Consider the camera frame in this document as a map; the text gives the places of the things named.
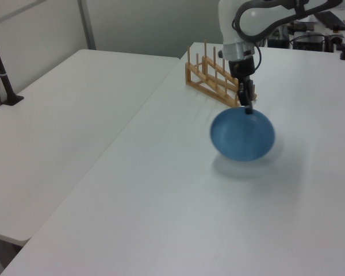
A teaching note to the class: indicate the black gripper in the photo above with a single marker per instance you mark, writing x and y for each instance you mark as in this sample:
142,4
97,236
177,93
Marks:
241,67

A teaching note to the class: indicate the blue plate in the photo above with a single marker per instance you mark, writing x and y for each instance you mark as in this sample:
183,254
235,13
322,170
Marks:
241,135

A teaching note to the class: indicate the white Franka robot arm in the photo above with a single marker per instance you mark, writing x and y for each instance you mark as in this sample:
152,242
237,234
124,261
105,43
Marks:
230,23

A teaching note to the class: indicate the wooden plate rack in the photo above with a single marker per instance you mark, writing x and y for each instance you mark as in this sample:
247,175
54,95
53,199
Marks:
207,77

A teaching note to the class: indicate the black equipment box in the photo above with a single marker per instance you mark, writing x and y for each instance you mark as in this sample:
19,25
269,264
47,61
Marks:
307,43

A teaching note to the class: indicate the black flat desk device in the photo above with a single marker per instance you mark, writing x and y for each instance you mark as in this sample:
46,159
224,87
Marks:
333,20

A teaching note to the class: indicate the black camera pole with base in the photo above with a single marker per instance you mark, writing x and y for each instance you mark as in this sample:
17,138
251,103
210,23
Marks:
3,77

